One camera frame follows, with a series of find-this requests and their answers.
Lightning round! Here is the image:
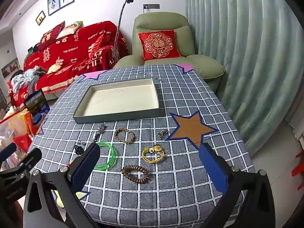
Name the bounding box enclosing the dark brown coil bracelet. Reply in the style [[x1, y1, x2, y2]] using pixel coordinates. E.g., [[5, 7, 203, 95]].
[[121, 165, 148, 184]]

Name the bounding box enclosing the shallow grey cardboard tray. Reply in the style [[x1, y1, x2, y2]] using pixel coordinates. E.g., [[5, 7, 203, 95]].
[[72, 77, 165, 124]]

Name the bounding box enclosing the red pillow with white print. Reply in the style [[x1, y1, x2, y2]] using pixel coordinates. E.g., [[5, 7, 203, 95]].
[[38, 21, 66, 50]]

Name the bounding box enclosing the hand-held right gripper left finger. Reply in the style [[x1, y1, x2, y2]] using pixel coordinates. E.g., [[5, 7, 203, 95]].
[[22, 142, 101, 228]]

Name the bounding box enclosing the black framed portrait photo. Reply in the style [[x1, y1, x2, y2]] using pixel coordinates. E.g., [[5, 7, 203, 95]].
[[47, 0, 60, 16]]

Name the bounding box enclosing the yellow cord bracelet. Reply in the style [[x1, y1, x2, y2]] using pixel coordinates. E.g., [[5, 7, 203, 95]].
[[142, 145, 168, 164]]

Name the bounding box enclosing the light brown wooden bead bracelet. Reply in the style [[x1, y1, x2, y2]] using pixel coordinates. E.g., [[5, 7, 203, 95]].
[[114, 128, 135, 144]]

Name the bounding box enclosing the green armchair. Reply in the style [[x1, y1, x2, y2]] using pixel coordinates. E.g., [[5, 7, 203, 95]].
[[114, 12, 226, 93]]

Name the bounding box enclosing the red covered sofa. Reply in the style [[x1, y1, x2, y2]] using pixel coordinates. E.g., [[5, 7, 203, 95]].
[[11, 21, 130, 107]]

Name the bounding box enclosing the pile of grey clothes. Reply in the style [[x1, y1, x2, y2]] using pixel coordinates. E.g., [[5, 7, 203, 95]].
[[11, 68, 48, 94]]

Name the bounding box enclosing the wall picture with red figures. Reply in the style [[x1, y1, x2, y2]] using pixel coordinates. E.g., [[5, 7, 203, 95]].
[[1, 58, 19, 79]]

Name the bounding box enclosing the grey checked tablecloth with stars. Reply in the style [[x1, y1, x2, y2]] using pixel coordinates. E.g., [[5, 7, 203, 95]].
[[27, 63, 256, 228]]

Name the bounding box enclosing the red plastic stool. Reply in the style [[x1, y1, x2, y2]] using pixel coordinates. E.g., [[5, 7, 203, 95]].
[[291, 150, 304, 190]]

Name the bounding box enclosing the gooseneck phone holder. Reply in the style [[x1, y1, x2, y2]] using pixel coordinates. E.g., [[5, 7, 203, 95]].
[[112, 0, 134, 60]]

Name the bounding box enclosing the grey wall socket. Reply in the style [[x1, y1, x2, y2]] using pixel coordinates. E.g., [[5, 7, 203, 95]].
[[143, 3, 160, 13]]

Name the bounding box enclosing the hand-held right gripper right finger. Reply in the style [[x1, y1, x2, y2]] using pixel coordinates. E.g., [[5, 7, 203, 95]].
[[199, 142, 276, 228]]

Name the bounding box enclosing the round beige cushion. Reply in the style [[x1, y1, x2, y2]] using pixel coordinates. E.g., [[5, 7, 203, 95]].
[[47, 64, 63, 74]]

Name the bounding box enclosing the green plastic bangle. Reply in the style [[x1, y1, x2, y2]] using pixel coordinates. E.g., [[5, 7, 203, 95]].
[[91, 142, 118, 171]]

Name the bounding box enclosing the box with landscape print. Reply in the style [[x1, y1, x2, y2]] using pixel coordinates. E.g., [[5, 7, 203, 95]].
[[23, 89, 49, 113]]

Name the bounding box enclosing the pale green curtain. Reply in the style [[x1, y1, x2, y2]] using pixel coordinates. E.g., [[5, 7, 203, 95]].
[[184, 0, 302, 157]]

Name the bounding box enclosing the silver chain bracelet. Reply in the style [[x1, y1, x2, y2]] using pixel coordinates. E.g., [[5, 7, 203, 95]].
[[94, 124, 106, 143]]

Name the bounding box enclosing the photo print pillow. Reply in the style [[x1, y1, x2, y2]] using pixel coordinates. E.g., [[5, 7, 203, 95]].
[[56, 21, 83, 40]]

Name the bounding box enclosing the orange shopping bag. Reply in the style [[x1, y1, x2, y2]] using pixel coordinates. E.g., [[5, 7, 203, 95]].
[[0, 110, 34, 152]]

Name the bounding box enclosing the small black picture frame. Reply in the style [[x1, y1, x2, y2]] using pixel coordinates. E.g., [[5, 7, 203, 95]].
[[36, 11, 46, 25]]

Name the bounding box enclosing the red embroidered cushion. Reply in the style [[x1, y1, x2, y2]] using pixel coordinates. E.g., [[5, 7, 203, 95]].
[[138, 30, 181, 61]]

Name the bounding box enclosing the blue round tin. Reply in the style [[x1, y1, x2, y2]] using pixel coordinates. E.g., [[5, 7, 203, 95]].
[[32, 114, 45, 125]]

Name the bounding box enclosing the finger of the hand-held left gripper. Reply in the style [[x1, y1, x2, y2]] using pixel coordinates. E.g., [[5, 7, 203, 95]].
[[13, 147, 42, 174], [0, 142, 17, 163]]

